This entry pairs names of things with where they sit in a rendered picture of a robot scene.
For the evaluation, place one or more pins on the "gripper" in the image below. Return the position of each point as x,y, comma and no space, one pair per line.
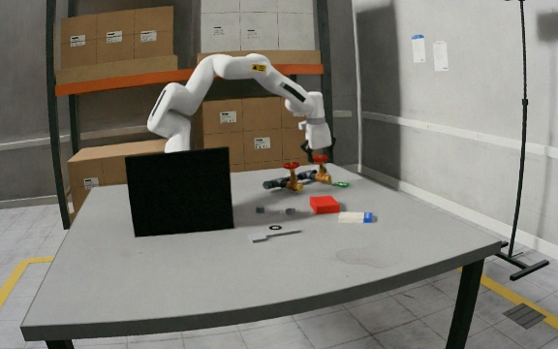
318,136

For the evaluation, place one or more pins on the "green square tag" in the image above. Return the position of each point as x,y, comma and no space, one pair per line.
340,184

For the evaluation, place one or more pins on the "red rectangular block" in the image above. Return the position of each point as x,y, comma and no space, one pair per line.
324,205

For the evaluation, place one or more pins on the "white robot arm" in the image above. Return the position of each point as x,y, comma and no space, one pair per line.
253,66

